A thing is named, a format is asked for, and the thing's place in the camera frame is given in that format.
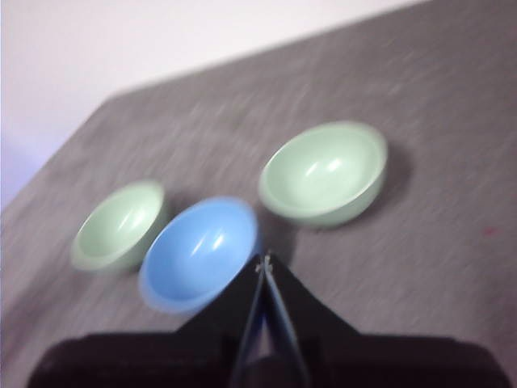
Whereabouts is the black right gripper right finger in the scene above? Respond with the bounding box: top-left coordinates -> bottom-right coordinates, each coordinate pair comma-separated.
264,254 -> 363,388

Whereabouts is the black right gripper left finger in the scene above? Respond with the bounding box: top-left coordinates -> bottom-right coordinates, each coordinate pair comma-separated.
175,258 -> 267,388

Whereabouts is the blue ribbed bowl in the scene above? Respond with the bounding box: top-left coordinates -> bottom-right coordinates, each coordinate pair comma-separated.
137,196 -> 262,315

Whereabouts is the green ribbed bowl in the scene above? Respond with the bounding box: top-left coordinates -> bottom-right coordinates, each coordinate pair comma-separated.
257,120 -> 389,232
70,179 -> 169,276

